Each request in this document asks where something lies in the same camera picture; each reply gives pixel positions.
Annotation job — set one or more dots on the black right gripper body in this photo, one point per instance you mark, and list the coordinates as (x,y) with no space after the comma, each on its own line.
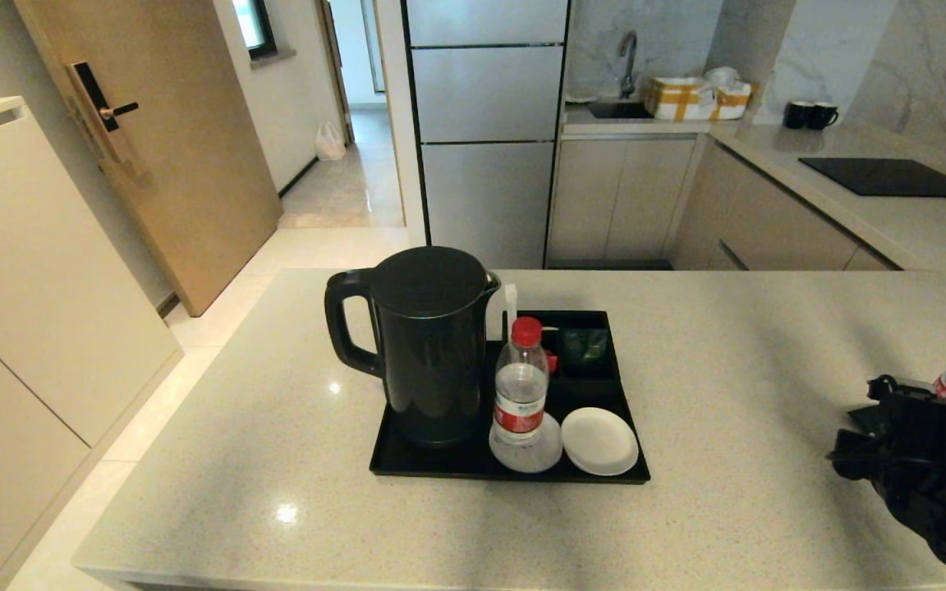
(912,435)

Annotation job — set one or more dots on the black electric kettle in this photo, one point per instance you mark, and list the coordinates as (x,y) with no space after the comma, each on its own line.
(432,361)

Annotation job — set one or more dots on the black induction cooktop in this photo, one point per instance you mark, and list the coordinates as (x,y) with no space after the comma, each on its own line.
(892,179)

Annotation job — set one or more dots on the round white coaster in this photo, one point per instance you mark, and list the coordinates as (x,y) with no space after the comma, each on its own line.
(599,442)
(530,458)

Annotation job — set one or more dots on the black mug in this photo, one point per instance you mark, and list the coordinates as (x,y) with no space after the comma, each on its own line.
(819,117)
(796,116)

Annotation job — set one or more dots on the beige kitchen base cabinets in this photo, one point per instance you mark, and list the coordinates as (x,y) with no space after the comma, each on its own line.
(621,197)

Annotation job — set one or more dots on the small yellow taped cardboard box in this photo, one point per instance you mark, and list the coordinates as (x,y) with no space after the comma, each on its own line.
(734,103)

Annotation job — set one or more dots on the large yellow taped cardboard box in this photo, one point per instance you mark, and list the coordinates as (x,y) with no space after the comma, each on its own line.
(678,100)

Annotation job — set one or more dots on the upright white plastic piece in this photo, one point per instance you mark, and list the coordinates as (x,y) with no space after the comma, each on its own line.
(511,310)

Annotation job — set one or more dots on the dark kitchen sink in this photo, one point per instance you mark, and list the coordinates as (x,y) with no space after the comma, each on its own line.
(617,110)

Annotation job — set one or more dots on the chrome kitchen faucet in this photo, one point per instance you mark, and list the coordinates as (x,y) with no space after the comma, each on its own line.
(629,57)

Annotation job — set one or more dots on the black serving tray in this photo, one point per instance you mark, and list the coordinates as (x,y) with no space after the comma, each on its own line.
(440,461)

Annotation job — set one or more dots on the silver refrigerator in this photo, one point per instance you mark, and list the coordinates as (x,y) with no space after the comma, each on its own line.
(485,164)

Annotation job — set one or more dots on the white plastic bag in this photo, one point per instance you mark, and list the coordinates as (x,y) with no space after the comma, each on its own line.
(329,144)

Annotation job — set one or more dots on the dark framed window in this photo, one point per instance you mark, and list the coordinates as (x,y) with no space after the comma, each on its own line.
(255,29)

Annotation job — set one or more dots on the light wooden door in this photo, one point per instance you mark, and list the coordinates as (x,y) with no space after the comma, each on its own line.
(185,164)

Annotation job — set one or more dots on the black gold door lock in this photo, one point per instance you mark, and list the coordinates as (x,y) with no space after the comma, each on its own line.
(95,103)

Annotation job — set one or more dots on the white tall cabinet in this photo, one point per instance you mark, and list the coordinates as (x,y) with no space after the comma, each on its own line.
(29,312)

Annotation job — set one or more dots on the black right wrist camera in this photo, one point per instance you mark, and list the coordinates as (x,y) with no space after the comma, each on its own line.
(884,386)

